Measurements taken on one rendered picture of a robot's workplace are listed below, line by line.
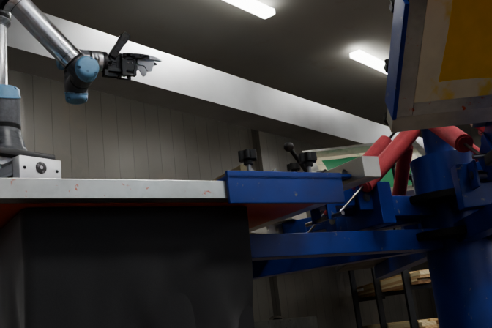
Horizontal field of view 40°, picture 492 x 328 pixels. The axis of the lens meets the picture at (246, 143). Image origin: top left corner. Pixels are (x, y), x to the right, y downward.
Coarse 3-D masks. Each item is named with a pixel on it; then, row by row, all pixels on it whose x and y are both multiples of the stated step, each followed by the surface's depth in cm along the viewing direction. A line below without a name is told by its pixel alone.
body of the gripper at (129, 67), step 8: (120, 56) 242; (128, 56) 242; (112, 64) 241; (120, 64) 242; (128, 64) 242; (104, 72) 239; (112, 72) 242; (120, 72) 242; (128, 72) 242; (136, 72) 242
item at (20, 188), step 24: (0, 192) 119; (24, 192) 121; (48, 192) 123; (72, 192) 125; (96, 192) 127; (120, 192) 130; (144, 192) 132; (168, 192) 135; (192, 192) 137; (216, 192) 140; (288, 216) 172
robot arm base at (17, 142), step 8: (0, 128) 199; (8, 128) 200; (16, 128) 203; (0, 136) 198; (8, 136) 199; (16, 136) 201; (0, 144) 196; (8, 144) 197; (16, 144) 199; (24, 144) 205
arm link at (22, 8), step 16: (0, 0) 215; (16, 0) 216; (16, 16) 218; (32, 16) 217; (32, 32) 218; (48, 32) 218; (48, 48) 219; (64, 48) 218; (64, 64) 220; (80, 64) 217; (96, 64) 219; (80, 80) 220
